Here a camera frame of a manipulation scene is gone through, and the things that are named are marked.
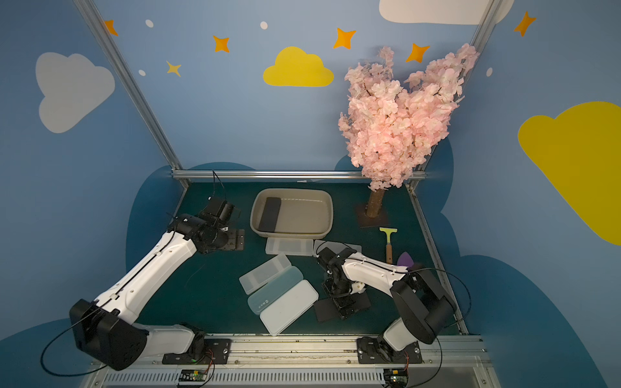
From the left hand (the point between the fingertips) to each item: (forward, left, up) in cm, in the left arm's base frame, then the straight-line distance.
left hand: (228, 237), depth 80 cm
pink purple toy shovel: (+2, -65, -17) cm, 68 cm away
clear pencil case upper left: (+7, -22, -17) cm, 28 cm away
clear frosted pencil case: (-7, -8, -17) cm, 20 cm away
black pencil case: (-18, -34, -18) cm, 42 cm away
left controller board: (-37, +7, -19) cm, 42 cm away
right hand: (-15, -36, -17) cm, 42 cm away
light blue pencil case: (-15, -9, -18) cm, 25 cm away
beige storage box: (+24, -19, -17) cm, 35 cm away
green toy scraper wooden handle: (+8, -60, -16) cm, 62 cm away
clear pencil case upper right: (-4, -36, +3) cm, 36 cm away
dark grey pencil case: (+22, -8, -17) cm, 30 cm away
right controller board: (-36, -55, -20) cm, 69 cm away
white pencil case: (-18, -21, -17) cm, 32 cm away
